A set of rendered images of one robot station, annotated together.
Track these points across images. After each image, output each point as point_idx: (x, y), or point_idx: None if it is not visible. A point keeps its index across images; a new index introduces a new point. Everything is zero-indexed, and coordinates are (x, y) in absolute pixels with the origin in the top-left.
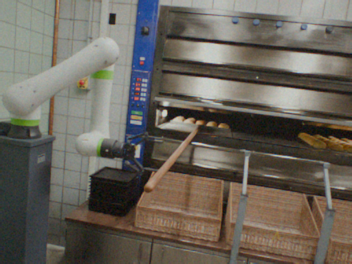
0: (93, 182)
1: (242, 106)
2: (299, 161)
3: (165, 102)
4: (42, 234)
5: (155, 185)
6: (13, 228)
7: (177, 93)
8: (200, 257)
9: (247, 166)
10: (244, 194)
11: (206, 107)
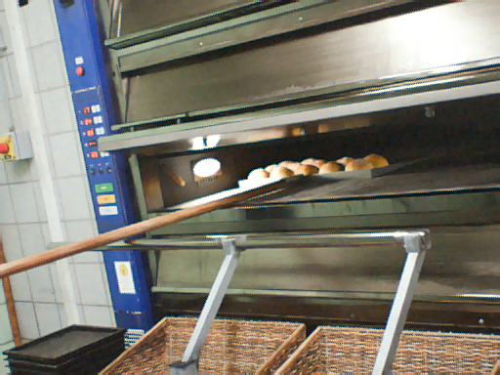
0: (11, 366)
1: (253, 113)
2: (346, 245)
3: (127, 150)
4: None
5: None
6: None
7: (140, 121)
8: None
9: (218, 283)
10: (183, 361)
11: (192, 140)
